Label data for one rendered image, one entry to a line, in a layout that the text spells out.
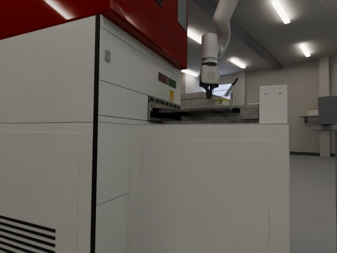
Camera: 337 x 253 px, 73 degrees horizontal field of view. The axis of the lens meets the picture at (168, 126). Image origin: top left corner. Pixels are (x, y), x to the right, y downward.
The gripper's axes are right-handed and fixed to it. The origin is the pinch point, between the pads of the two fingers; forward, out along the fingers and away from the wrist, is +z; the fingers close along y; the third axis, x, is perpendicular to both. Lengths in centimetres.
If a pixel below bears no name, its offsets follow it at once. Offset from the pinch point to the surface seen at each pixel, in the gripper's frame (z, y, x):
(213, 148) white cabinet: 26.3, -11.5, -33.2
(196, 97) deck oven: -64, 122, 378
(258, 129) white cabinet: 19.2, 1.4, -42.2
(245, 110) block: 9.9, 10.4, -18.8
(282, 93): 6.2, 11.2, -42.0
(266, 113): 13.1, 6.9, -38.8
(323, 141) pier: 43, 703, 614
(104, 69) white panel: -3, -52, -25
